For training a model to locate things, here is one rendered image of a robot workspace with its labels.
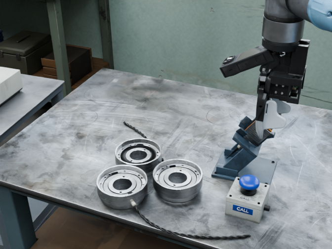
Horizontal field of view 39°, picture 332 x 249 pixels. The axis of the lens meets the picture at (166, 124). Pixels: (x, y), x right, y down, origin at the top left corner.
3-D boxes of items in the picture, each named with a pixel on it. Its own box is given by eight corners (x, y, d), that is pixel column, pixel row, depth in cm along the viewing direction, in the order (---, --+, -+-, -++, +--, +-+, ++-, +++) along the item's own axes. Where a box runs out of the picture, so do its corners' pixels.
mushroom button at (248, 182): (234, 202, 93) (236, 182, 91) (240, 190, 96) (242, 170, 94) (254, 207, 92) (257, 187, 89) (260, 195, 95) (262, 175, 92)
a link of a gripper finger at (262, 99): (262, 124, 92) (268, 81, 89) (254, 122, 93) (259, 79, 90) (266, 116, 96) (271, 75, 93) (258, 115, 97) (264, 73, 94)
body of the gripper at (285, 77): (297, 108, 90) (307, 49, 84) (253, 101, 93) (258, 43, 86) (302, 91, 96) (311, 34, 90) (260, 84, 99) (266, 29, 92)
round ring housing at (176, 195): (208, 199, 98) (209, 184, 96) (159, 208, 96) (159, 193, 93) (193, 170, 106) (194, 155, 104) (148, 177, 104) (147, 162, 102)
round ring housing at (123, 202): (91, 188, 101) (89, 173, 99) (135, 174, 105) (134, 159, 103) (108, 218, 93) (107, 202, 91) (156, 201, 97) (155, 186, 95)
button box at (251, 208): (224, 214, 94) (226, 195, 91) (234, 193, 99) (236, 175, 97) (264, 226, 91) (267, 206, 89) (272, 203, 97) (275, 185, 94)
